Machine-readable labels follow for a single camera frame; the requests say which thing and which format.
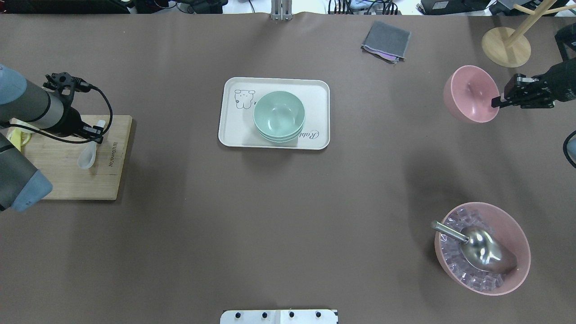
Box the cream rabbit serving tray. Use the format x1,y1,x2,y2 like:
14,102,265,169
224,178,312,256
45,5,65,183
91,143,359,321
218,76,330,150

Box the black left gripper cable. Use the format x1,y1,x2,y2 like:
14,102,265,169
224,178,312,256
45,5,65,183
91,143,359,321
9,81,113,144

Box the bamboo cutting board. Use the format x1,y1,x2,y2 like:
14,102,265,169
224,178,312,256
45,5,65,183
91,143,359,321
21,115,132,200

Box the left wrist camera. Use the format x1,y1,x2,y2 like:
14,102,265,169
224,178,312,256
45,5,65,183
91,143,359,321
43,72,92,95

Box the top green bowl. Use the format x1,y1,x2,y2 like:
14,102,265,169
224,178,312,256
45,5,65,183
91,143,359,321
253,91,306,138

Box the bottom green bowl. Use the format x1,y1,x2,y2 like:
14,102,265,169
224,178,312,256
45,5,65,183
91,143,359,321
258,128,305,144

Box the folded grey cloth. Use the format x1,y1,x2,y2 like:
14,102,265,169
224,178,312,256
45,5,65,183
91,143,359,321
360,21,412,64

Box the wooden mug tree stand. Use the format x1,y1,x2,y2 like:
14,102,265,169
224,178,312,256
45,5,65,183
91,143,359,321
481,0,576,68

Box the middle green bowl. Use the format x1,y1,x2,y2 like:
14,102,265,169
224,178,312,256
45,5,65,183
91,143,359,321
256,121,306,141

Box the small pink bowl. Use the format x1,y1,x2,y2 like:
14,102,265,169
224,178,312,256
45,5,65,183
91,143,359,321
444,65,500,124

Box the green bowl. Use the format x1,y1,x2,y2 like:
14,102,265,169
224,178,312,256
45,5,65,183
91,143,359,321
258,128,305,144
256,121,306,141
253,91,306,138

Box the clear ice cubes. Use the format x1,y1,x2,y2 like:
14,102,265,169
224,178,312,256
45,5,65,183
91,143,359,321
440,207,507,292

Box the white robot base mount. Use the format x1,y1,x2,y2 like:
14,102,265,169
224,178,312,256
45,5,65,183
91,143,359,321
220,308,339,324

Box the aluminium frame post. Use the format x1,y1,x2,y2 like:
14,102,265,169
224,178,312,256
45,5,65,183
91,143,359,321
271,0,293,21

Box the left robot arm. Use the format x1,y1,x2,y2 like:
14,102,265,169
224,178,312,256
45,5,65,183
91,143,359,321
0,66,113,212

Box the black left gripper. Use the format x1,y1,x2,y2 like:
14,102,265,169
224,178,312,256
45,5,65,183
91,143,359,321
54,107,104,144

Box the metal ice scoop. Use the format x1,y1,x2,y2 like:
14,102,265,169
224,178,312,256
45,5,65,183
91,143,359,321
431,221,517,274

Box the large pink bowl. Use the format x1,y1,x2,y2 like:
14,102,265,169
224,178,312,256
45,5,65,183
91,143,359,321
434,202,531,297

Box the black tray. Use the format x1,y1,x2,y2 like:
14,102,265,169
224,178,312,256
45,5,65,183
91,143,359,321
555,23,576,61

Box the white ceramic spoon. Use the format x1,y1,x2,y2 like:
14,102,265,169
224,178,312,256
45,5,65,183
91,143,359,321
77,141,98,170

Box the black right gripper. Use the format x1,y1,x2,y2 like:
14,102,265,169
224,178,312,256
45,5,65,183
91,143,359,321
491,59,576,108

